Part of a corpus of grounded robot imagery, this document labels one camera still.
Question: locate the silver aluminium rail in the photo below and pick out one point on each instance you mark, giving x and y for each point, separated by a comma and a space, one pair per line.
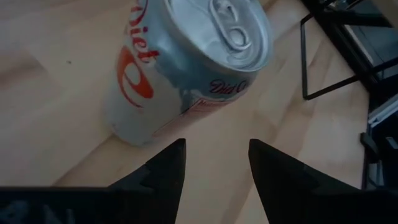
385, 109

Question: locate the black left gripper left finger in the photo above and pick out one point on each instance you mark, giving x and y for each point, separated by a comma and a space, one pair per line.
140, 202

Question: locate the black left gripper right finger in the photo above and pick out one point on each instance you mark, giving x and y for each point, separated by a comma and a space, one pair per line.
295, 199

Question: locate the black aluminium table frame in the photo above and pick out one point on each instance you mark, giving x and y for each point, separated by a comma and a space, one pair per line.
335, 15

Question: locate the silver Diet Coke can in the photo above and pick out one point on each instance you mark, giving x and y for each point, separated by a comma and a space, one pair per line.
174, 77

